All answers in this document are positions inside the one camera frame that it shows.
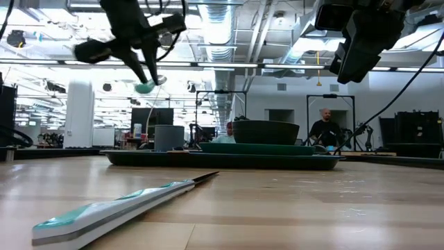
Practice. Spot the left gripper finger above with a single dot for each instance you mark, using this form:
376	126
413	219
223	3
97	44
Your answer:
152	59
133	62

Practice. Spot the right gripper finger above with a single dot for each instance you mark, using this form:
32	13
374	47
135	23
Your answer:
335	59
357	66

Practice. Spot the grey cup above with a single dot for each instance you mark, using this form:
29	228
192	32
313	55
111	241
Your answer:
169	139

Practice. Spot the dark green bowl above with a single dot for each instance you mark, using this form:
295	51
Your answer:
265	132

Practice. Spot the green plate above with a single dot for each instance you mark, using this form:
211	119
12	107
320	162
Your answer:
256	149

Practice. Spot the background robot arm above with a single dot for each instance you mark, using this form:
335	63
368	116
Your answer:
367	135

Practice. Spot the dark green tray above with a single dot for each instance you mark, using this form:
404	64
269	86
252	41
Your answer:
222	161

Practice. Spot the ceiling light strip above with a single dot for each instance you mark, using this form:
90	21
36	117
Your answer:
295	66
227	65

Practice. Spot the black monitor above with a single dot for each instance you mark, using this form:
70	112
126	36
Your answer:
152	116

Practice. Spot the white container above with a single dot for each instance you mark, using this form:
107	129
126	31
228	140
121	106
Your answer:
137	131

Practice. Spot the person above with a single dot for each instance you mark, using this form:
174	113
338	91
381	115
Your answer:
326	132
223	139

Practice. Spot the white column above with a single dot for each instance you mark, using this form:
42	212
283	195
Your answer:
79	114

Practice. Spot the white board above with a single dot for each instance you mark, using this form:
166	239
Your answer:
103	137

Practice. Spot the black crates stack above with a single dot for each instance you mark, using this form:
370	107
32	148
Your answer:
416	132

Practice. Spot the black cabinet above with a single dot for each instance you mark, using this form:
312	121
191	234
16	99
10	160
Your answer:
7	111

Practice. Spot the black stand frame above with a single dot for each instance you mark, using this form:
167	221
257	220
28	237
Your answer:
222	92
329	96

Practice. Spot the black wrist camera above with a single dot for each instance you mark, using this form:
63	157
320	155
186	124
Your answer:
333	17

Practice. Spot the silver ventilation duct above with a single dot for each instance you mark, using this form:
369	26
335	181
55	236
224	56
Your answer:
216	34

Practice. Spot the black metal rig frame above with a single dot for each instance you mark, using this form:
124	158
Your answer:
52	152

